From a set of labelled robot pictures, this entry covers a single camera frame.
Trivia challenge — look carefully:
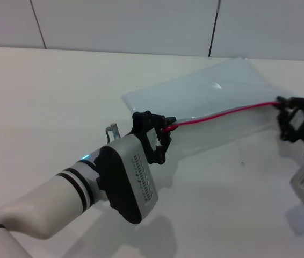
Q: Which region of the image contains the clear red-zip document bag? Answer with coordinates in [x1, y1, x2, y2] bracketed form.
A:
[121, 56, 287, 140]

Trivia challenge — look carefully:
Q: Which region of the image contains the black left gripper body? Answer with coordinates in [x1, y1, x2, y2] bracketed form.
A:
[137, 125, 165, 165]

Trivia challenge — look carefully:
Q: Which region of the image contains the silver cable connector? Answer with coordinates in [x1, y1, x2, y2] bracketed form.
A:
[104, 123, 121, 141]

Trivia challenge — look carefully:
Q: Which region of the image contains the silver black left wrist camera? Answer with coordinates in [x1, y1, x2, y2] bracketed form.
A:
[93, 134, 160, 224]

